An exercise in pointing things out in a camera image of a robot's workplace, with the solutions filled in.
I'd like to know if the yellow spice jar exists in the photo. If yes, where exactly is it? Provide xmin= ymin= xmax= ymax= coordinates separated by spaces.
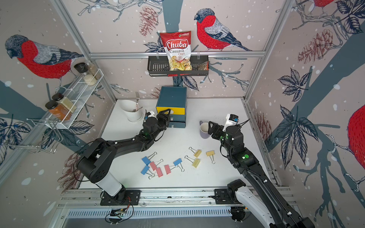
xmin=52 ymin=93 xmax=77 ymax=113

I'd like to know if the black wire basket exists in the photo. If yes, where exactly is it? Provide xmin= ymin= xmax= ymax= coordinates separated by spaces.
xmin=147 ymin=56 xmax=209 ymax=77

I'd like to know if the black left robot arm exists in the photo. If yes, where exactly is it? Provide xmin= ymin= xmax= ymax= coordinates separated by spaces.
xmin=76 ymin=109 xmax=171 ymax=198

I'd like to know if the metal fork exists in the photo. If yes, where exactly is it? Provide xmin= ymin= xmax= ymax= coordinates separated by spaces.
xmin=134 ymin=92 xmax=140 ymax=112

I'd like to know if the aluminium horizontal rail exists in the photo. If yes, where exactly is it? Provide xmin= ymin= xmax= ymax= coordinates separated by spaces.
xmin=89 ymin=50 xmax=266 ymax=60

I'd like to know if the white wire spice shelf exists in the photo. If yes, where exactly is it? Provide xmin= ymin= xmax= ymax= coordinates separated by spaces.
xmin=27 ymin=69 xmax=104 ymax=129

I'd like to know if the white utensil cup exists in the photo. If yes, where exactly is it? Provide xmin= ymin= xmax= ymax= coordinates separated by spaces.
xmin=119 ymin=100 xmax=143 ymax=123

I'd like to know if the pink binder clip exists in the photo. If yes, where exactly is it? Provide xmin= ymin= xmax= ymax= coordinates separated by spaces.
xmin=164 ymin=165 xmax=175 ymax=174
xmin=149 ymin=159 xmax=163 ymax=171
xmin=156 ymin=167 xmax=163 ymax=178

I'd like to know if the Chuba cassava chips bag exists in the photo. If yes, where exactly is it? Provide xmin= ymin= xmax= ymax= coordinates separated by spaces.
xmin=160 ymin=31 xmax=193 ymax=71

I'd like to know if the blue binder clip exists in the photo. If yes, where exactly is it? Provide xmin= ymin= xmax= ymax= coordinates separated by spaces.
xmin=142 ymin=152 xmax=157 ymax=165
xmin=141 ymin=165 xmax=156 ymax=180
xmin=173 ymin=158 xmax=185 ymax=172

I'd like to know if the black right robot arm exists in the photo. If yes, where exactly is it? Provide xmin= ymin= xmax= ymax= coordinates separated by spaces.
xmin=208 ymin=122 xmax=314 ymax=228

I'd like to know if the orange spice jar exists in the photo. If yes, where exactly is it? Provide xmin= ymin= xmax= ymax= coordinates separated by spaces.
xmin=45 ymin=100 xmax=72 ymax=121

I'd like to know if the small circuit board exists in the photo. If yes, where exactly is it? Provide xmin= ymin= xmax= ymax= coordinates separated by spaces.
xmin=110 ymin=208 xmax=128 ymax=217

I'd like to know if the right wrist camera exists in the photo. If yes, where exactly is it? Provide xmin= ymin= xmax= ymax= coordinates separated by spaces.
xmin=223 ymin=114 xmax=239 ymax=131

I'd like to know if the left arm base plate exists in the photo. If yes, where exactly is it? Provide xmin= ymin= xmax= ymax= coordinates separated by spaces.
xmin=100 ymin=190 xmax=141 ymax=206

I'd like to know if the black lid spice jar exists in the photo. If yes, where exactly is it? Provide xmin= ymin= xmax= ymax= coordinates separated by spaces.
xmin=74 ymin=63 xmax=97 ymax=86

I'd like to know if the yellow drawer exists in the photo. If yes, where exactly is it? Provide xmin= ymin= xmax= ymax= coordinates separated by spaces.
xmin=156 ymin=107 xmax=186 ymax=115

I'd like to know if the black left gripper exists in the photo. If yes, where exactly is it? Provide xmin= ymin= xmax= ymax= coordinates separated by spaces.
xmin=151 ymin=108 xmax=171 ymax=141

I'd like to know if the teal drawer cabinet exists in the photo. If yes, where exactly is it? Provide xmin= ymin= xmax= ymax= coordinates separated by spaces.
xmin=156 ymin=86 xmax=187 ymax=115

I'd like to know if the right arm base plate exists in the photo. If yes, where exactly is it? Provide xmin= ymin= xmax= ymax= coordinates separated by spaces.
xmin=211 ymin=188 xmax=239 ymax=204

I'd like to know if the purple ceramic mug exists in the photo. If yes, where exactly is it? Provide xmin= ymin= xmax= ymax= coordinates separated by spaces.
xmin=199 ymin=121 xmax=211 ymax=139

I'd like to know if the yellow binder clip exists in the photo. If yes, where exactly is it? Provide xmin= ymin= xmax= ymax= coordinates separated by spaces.
xmin=189 ymin=147 xmax=202 ymax=158
xmin=184 ymin=155 xmax=201 ymax=168
xmin=206 ymin=150 xmax=215 ymax=164

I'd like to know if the teal lower drawer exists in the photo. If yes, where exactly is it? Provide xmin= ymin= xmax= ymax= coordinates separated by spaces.
xmin=168 ymin=114 xmax=186 ymax=128

